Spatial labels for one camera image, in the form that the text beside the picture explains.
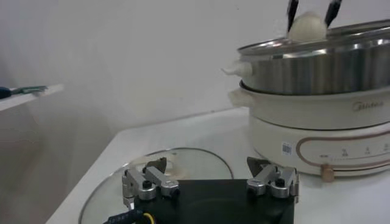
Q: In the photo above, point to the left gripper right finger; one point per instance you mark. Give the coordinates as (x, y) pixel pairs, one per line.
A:
(268, 176)

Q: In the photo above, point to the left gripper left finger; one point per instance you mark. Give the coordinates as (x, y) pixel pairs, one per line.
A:
(152, 178)

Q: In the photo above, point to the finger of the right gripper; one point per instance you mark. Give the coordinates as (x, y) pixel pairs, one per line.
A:
(292, 12)
(332, 10)

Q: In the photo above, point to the white steamed baozi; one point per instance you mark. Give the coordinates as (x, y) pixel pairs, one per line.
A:
(307, 27)

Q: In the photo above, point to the round glass pot lid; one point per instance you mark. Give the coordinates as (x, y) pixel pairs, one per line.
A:
(201, 164)

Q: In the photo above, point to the stainless steel steamer basket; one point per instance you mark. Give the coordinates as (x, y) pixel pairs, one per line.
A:
(304, 73)

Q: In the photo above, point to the white electric cooker pot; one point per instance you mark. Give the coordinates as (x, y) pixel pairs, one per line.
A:
(274, 115)

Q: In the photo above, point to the white side table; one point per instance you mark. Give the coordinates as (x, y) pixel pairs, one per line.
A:
(27, 99)

